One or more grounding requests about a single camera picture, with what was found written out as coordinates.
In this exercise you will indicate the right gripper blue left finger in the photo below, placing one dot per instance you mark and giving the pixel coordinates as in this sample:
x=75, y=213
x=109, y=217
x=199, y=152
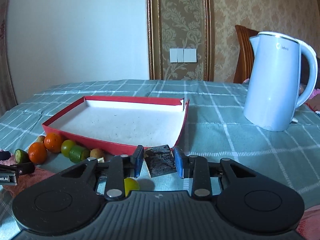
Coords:
x=121, y=167

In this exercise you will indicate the green cucumber chunk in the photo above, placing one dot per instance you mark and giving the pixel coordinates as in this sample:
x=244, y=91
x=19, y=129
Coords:
x=78, y=153

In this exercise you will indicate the gold wallpaper frame trim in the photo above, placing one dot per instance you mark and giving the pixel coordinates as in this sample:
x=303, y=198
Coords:
x=186, y=24

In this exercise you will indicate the dark sushi roll piece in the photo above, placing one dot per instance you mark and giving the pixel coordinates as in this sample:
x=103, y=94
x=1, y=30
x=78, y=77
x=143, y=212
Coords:
x=159, y=161

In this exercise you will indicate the white wall switch panel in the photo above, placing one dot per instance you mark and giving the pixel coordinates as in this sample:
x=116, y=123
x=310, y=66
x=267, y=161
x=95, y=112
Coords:
x=182, y=55

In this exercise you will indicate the yellow-green lime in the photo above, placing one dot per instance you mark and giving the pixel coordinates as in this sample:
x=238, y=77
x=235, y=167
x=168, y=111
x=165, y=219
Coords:
x=130, y=184

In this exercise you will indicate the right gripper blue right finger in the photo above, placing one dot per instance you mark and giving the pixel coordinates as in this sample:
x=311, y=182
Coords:
x=197, y=168

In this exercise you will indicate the green plaid bedsheet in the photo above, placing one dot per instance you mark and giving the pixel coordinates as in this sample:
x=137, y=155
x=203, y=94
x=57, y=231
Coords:
x=215, y=128

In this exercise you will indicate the orange mandarin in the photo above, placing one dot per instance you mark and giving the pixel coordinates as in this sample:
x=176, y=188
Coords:
x=53, y=142
x=37, y=153

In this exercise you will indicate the tan round fruit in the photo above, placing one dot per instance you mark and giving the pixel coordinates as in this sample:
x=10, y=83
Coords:
x=40, y=138

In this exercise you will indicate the small brown longan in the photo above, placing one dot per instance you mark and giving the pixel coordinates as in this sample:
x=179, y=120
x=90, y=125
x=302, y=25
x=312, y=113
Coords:
x=97, y=153

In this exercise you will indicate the red shallow cardboard box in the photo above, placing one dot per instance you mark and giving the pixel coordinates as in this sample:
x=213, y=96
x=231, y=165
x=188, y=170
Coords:
x=118, y=124

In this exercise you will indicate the snack packets on bed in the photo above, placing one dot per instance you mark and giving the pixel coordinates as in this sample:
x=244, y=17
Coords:
x=313, y=100

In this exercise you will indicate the green-yellow citrus fruit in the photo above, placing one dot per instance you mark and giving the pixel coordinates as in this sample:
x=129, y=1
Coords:
x=66, y=147

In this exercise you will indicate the pink towel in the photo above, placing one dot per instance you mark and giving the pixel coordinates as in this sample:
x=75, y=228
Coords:
x=28, y=180

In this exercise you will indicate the small green cucumber piece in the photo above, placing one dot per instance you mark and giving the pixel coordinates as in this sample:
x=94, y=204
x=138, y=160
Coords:
x=21, y=156

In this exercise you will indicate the white electric kettle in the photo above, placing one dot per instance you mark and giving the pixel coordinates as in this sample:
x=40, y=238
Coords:
x=273, y=90

